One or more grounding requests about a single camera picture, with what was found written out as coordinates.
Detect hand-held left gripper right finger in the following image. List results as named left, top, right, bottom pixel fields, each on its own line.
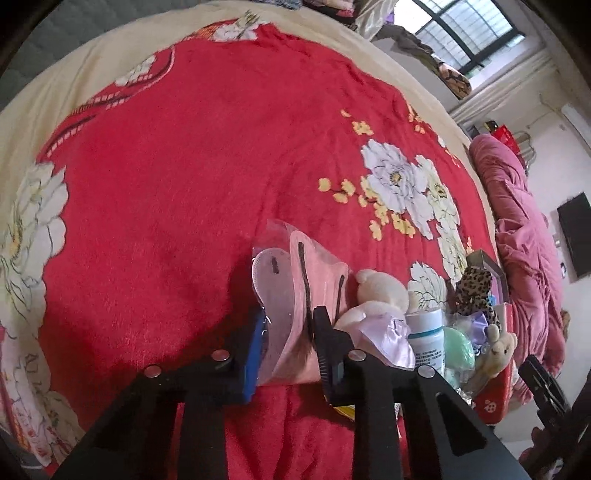
left=311, top=305, right=532, bottom=480

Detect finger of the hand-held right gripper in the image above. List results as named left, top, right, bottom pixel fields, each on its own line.
left=518, top=354, right=572, bottom=428

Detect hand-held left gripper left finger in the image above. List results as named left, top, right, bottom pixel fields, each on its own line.
left=50, top=307, right=269, bottom=480

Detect red and white cardboard box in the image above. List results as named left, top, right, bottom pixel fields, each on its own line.
left=471, top=302, right=520, bottom=425

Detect pink slippers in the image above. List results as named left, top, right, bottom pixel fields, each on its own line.
left=252, top=220, right=352, bottom=386

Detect small beige teddy bear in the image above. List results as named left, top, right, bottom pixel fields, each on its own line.
left=471, top=323, right=519, bottom=384

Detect white teddy bear lilac dress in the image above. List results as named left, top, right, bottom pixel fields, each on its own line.
left=333, top=269, right=416, bottom=370

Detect pale green wrapped sponge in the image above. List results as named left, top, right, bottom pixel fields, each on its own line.
left=442, top=325, right=476, bottom=388

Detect lilac fabric flower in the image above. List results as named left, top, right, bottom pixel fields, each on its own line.
left=455, top=310, right=491, bottom=344

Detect white plastic bottle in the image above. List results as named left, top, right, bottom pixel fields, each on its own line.
left=405, top=308, right=446, bottom=377

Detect leopard print scrunchie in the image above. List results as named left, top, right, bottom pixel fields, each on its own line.
left=455, top=266, right=502, bottom=324

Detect olive green box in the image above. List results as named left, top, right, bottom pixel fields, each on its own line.
left=466, top=249, right=509, bottom=310

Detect pink quilt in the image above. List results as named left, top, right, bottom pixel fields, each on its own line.
left=468, top=134, right=568, bottom=407

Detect red floral blanket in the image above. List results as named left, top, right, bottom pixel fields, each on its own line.
left=0, top=0, right=504, bottom=480

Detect metal rack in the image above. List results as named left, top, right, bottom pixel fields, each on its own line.
left=512, top=131, right=536, bottom=171

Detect red bag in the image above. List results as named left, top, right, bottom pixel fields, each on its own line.
left=489, top=122, right=520, bottom=153

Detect dark clothes pile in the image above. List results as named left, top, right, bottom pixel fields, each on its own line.
left=374, top=23, right=472, bottom=100

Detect white curtain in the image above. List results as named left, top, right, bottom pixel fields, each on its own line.
left=450, top=46, right=559, bottom=125

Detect window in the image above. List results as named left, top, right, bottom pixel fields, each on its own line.
left=397, top=0, right=527, bottom=77

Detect grey quilted mattress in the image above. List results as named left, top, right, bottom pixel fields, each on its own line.
left=0, top=0, right=222, bottom=112

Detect black wall television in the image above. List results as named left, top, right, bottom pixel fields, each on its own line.
left=556, top=193, right=591, bottom=280

